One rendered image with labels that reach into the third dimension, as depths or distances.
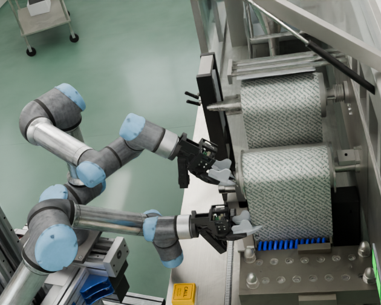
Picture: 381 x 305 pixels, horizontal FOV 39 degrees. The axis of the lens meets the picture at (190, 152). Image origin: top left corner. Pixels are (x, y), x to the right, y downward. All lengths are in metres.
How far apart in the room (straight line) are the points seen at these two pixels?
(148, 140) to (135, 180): 2.25
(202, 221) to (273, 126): 0.37
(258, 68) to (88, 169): 0.61
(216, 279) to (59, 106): 0.77
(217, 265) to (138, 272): 1.34
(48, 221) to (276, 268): 0.67
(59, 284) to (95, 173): 0.80
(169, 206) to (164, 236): 1.78
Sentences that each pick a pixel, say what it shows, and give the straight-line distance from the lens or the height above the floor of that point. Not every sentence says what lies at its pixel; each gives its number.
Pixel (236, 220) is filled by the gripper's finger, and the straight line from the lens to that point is 1.64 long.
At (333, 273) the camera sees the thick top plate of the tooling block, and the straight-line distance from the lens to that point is 1.58.
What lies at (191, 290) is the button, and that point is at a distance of 1.73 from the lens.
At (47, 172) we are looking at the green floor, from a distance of 4.10.
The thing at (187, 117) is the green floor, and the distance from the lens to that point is 4.18.
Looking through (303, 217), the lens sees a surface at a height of 1.12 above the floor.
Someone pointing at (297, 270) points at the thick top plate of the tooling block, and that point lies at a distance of 1.59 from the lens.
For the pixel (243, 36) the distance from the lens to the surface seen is 2.41.
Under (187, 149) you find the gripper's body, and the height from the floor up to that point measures 1.39.
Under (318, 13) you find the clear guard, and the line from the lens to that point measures 1.19.
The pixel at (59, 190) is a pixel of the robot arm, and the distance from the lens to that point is 2.07.
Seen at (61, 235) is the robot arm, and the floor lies 1.30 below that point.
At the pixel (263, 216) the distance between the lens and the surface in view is 1.60.
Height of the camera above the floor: 2.26
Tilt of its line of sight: 37 degrees down
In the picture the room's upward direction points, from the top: 14 degrees counter-clockwise
